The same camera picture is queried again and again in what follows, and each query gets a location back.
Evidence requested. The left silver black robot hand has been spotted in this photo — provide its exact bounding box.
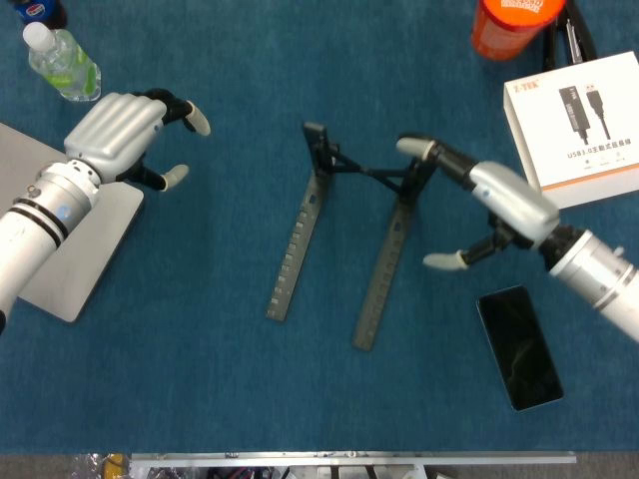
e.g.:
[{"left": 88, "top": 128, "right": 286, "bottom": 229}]
[{"left": 63, "top": 88, "right": 212, "bottom": 193}]

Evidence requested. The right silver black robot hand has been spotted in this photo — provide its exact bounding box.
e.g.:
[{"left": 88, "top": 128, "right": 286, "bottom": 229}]
[{"left": 395, "top": 133, "right": 561, "bottom": 273}]

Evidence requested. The black folding laptop stand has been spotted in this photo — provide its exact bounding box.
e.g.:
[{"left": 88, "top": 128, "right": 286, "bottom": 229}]
[{"left": 266, "top": 121, "right": 438, "bottom": 353}]

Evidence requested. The silver laptop with apple logo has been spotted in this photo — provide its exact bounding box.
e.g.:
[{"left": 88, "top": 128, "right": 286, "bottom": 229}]
[{"left": 0, "top": 122, "right": 146, "bottom": 323}]

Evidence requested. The clear water bottle green label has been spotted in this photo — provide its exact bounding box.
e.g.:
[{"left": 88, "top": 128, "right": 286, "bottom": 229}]
[{"left": 22, "top": 21, "right": 103, "bottom": 103}]

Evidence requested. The black smartphone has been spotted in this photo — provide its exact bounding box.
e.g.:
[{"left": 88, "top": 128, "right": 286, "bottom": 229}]
[{"left": 475, "top": 284, "right": 565, "bottom": 413}]

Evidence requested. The dark cola bottle blue label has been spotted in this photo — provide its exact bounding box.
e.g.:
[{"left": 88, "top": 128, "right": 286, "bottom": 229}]
[{"left": 9, "top": 0, "right": 68, "bottom": 29}]

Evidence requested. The orange cylindrical snack can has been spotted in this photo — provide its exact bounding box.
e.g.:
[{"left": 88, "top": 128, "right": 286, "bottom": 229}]
[{"left": 470, "top": 0, "right": 567, "bottom": 62}]

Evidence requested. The blue felt table cloth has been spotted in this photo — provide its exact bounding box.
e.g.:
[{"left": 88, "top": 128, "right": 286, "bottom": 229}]
[{"left": 0, "top": 0, "right": 639, "bottom": 456}]

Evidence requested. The clear plastic bag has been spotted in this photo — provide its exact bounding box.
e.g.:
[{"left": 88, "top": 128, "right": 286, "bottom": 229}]
[{"left": 69, "top": 452, "right": 132, "bottom": 479}]

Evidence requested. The white usb cable box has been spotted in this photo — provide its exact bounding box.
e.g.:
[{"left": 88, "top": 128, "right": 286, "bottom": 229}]
[{"left": 502, "top": 50, "right": 639, "bottom": 210}]

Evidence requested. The aluminium table edge rail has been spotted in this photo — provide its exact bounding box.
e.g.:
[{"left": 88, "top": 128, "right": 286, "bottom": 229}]
[{"left": 129, "top": 451, "right": 578, "bottom": 469}]

